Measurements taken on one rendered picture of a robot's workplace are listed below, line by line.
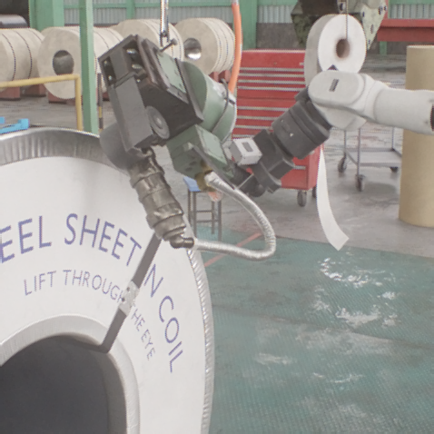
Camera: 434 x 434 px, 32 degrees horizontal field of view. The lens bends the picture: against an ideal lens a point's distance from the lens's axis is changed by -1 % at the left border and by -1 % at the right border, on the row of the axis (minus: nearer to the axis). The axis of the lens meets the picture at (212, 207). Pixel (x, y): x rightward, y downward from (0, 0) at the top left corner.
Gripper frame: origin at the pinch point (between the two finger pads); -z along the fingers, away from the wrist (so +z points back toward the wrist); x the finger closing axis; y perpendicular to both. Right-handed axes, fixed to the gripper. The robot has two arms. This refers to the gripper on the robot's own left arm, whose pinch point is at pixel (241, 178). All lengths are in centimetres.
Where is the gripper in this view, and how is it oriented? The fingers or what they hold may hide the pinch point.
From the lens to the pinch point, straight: 145.1
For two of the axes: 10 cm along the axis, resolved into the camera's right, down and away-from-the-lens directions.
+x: -4.3, -7.7, 4.7
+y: -5.1, -2.2, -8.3
